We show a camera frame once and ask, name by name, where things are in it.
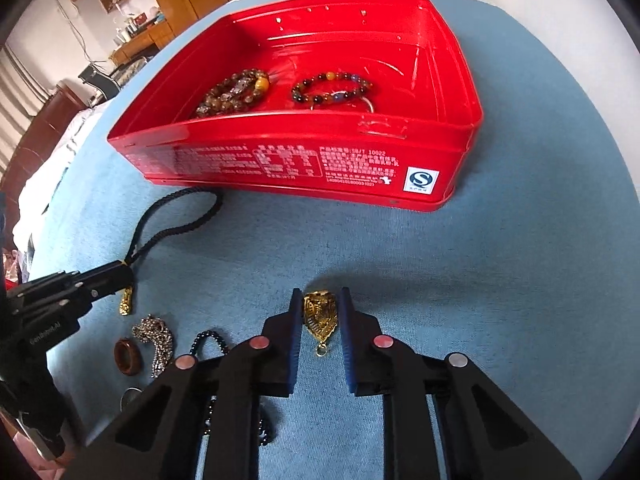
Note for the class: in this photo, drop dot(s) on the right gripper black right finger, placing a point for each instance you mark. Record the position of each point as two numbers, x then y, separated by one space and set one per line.
442 418

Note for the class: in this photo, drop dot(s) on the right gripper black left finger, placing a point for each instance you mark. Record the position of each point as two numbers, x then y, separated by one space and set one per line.
199 419

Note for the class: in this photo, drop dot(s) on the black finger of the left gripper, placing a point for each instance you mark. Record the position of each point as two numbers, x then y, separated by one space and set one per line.
63 288

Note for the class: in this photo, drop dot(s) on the thin silver bangle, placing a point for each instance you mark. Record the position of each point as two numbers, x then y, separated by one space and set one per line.
128 396

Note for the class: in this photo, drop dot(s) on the gold charm pendant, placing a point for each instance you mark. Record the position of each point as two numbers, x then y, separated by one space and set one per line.
320 318

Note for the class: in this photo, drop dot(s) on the wide silver bangle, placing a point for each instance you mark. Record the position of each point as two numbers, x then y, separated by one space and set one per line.
359 103

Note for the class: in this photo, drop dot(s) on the pile of bedding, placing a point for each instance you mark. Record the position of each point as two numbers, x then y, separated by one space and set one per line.
35 198

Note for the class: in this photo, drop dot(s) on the blue felt mat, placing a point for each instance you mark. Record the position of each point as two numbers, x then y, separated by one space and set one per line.
531 270

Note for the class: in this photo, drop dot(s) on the dark wooden headboard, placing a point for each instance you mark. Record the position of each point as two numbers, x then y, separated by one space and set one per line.
35 147

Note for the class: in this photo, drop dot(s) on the black office chair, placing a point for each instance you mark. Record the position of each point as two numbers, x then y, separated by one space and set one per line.
95 78

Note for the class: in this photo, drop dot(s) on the wooden desk with shelves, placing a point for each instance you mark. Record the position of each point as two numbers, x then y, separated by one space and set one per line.
137 27

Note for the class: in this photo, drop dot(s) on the red tin box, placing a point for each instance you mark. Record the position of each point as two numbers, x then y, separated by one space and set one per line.
256 102

